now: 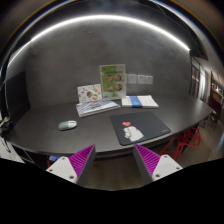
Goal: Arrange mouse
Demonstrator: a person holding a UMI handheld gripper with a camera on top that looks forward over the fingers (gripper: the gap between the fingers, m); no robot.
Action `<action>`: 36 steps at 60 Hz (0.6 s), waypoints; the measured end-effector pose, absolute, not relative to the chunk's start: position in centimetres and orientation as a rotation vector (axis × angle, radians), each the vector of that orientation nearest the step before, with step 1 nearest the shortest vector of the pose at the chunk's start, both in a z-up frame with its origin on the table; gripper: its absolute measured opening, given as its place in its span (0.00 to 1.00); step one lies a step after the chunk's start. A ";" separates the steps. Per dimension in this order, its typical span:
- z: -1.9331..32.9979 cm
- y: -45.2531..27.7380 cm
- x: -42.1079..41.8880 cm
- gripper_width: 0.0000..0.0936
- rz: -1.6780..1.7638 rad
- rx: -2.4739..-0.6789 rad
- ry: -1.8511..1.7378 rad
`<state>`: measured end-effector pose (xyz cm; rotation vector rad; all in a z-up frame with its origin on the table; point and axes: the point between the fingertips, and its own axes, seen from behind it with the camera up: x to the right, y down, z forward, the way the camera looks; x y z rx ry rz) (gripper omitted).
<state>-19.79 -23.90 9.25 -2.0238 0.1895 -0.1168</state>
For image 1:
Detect white LED light strip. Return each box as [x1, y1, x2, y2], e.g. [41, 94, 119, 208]
[7, 14, 190, 68]

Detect white wall socket panel right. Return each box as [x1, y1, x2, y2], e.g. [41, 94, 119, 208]
[146, 76, 153, 84]

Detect white card with colourful drawings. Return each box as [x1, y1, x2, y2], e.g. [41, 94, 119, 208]
[77, 84, 102, 103]

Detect white wall socket panel middle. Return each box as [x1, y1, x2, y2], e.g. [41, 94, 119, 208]
[138, 75, 146, 84]

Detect white wall socket panel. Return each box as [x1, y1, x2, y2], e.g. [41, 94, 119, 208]
[146, 76, 153, 84]
[128, 74, 137, 84]
[138, 75, 146, 84]

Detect black mouse pad heart print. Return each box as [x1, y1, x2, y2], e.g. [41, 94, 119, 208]
[111, 112, 171, 146]

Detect striped grey white book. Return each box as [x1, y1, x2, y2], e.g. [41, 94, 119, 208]
[76, 99, 120, 117]

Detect red metal chair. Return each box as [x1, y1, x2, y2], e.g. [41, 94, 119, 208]
[160, 127, 201, 162]

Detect white book blue band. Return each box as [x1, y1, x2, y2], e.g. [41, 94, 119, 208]
[121, 95, 159, 108]

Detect white wall socket panel left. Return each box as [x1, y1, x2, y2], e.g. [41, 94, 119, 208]
[128, 74, 137, 84]

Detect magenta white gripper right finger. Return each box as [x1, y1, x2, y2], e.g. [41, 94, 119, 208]
[133, 144, 182, 184]

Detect glass door with dark frame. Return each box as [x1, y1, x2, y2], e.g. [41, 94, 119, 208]
[190, 57, 207, 102]

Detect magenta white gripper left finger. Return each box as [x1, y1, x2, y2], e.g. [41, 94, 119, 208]
[47, 145, 96, 187]

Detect green poster with food pictures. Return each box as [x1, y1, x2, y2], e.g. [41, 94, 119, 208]
[100, 64, 126, 99]

